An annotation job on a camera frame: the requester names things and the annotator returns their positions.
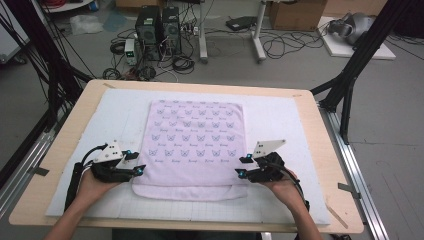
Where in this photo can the white desk leg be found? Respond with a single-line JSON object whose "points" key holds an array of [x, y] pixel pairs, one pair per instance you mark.
{"points": [[202, 33], [259, 36]]}

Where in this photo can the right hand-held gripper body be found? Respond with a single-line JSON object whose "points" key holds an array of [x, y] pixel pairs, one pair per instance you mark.
{"points": [[266, 166]]}

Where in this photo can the white power supply box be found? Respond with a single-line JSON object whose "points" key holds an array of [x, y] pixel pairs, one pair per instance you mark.
{"points": [[130, 51]]}

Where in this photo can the aluminium rail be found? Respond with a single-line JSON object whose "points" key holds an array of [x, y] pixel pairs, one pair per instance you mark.
{"points": [[356, 180], [23, 166]]}

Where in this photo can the lilac butterfly print towel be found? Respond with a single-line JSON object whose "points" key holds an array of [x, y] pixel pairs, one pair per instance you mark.
{"points": [[193, 150]]}

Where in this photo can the grey headset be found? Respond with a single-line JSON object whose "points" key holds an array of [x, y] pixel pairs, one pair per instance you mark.
{"points": [[353, 26]]}

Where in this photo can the black tape piece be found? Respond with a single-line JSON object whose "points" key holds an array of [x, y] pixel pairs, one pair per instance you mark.
{"points": [[39, 171], [349, 190]]}

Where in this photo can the white floor board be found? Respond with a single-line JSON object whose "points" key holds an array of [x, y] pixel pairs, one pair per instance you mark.
{"points": [[336, 50]]}

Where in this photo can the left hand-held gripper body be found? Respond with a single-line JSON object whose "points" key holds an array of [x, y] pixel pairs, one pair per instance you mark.
{"points": [[108, 166]]}

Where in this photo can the black computer tower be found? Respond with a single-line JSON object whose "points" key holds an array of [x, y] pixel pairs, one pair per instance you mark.
{"points": [[148, 31], [171, 28]]}

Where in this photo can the black flat device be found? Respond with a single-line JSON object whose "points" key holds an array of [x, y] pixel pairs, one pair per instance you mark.
{"points": [[240, 23]]}

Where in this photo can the cardboard box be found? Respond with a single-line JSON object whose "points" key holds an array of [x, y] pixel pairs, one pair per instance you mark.
{"points": [[296, 15]]}

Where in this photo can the black metal frame stand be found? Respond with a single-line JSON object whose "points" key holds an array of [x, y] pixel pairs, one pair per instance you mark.
{"points": [[356, 60], [50, 66]]}

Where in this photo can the person's left hand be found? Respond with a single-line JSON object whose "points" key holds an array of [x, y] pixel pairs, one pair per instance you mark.
{"points": [[95, 190]]}

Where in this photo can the white foam mat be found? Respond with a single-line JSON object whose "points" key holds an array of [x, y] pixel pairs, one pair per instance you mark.
{"points": [[283, 116]]}

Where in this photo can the clear plastic bag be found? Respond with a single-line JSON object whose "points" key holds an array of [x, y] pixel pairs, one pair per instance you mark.
{"points": [[86, 25]]}

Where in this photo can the person's right hand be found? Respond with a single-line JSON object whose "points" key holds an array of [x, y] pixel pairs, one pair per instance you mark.
{"points": [[283, 190]]}

